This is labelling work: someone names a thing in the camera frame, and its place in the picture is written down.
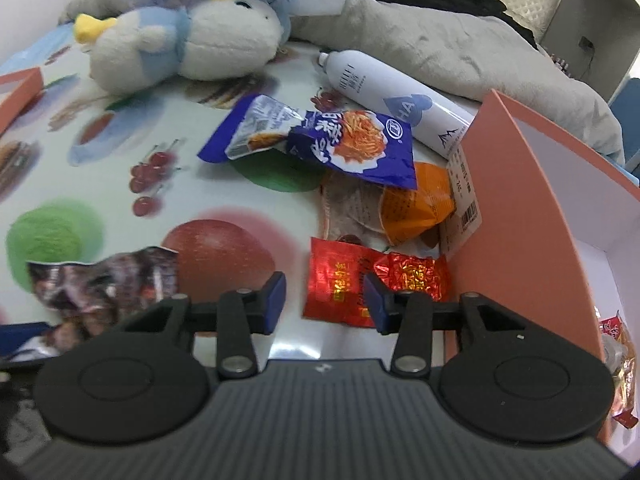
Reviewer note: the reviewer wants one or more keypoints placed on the fruit print bed sheet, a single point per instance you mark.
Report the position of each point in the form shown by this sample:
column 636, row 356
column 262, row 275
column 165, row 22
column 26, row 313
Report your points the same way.
column 150, row 110

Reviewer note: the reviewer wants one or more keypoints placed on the blue chair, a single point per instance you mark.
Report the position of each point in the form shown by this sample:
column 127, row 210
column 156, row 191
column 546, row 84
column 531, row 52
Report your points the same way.
column 627, row 110

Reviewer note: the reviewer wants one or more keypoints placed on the pink cardboard box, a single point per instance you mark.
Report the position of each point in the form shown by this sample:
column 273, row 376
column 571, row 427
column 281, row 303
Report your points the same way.
column 505, row 210

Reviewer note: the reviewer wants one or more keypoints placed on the orange snack packet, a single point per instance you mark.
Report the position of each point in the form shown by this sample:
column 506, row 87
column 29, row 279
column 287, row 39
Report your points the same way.
column 415, row 200

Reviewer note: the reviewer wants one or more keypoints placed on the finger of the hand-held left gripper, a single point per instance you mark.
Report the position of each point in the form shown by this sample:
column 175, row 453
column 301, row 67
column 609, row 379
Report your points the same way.
column 25, row 332

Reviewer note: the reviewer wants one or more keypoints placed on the white wardrobe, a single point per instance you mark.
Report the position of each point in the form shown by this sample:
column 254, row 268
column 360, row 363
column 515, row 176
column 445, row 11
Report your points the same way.
column 590, row 10

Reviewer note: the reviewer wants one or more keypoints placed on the white blue plush toy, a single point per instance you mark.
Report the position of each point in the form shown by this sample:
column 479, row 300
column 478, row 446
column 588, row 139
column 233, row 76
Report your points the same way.
column 215, row 40

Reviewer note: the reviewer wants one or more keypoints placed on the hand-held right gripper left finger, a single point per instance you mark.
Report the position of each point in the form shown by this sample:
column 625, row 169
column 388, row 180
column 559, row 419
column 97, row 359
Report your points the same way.
column 275, row 300

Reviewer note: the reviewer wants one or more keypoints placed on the red packet with brown strips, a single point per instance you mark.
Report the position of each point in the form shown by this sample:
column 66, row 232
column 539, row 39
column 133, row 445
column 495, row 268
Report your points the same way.
column 625, row 390

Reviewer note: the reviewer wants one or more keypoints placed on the white paper label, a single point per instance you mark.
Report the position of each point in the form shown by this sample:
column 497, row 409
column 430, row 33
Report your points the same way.
column 460, row 210

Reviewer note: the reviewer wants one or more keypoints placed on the white spray bottle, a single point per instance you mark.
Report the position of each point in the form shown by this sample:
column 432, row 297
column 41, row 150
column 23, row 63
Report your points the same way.
column 380, row 90

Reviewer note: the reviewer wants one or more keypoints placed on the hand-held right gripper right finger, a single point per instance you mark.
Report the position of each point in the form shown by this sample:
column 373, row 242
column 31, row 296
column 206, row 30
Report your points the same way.
column 375, row 305

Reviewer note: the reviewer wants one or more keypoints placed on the grey blanket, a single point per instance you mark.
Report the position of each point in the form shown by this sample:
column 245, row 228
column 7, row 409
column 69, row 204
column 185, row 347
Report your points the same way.
column 450, row 45

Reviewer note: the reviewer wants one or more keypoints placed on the blue snack packet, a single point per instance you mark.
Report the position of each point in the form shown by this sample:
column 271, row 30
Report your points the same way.
column 360, row 145

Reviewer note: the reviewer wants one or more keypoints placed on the black wall socket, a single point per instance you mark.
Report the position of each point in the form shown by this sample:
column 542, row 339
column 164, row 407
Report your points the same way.
column 586, row 44

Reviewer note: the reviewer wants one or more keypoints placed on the large red foil packet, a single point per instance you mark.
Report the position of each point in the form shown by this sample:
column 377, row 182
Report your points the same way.
column 330, row 285

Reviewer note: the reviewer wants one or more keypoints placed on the pink box lid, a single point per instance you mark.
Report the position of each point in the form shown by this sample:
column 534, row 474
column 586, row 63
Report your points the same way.
column 20, row 95

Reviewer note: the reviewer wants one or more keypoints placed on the brown red snack packet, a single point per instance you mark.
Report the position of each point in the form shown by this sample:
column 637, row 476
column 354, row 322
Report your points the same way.
column 100, row 280

